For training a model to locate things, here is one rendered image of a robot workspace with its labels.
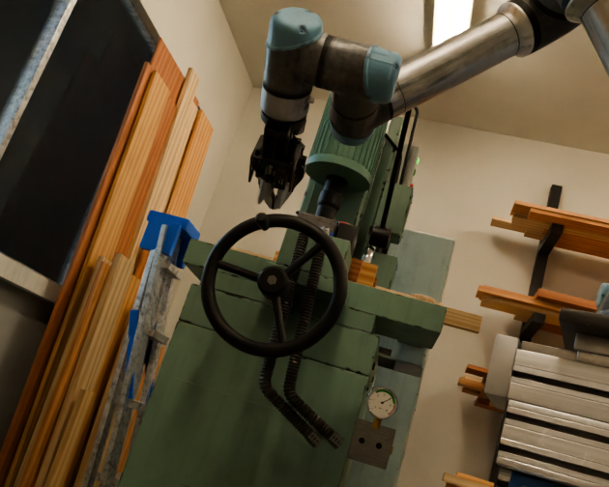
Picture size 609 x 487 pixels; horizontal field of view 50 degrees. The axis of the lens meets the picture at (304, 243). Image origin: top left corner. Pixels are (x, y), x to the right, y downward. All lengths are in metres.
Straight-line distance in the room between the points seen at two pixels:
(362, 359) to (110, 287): 1.59
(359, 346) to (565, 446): 0.57
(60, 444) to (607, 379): 2.16
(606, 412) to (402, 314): 0.58
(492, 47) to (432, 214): 3.02
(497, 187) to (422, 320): 2.83
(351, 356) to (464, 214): 2.79
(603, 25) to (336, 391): 0.84
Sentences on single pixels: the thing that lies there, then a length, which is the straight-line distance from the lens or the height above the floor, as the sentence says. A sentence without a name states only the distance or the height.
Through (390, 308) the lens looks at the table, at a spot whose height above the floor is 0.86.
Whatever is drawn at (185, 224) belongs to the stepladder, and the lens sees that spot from 2.39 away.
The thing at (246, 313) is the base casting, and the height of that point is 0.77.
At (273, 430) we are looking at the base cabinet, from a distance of 1.42.
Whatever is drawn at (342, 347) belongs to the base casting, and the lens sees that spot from 1.42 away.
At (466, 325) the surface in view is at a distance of 1.61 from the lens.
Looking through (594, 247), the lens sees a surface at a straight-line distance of 3.96.
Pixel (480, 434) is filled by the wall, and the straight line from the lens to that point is 3.85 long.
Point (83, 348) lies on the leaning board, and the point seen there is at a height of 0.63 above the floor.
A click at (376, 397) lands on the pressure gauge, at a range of 1.35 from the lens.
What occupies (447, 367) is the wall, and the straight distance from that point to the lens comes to 3.87.
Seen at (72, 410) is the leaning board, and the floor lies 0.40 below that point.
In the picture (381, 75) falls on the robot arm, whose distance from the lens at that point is 0.93.
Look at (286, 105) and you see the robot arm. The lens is 0.98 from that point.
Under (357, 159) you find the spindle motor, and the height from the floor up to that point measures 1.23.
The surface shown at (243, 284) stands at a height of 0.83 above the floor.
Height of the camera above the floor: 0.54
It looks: 16 degrees up
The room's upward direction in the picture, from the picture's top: 18 degrees clockwise
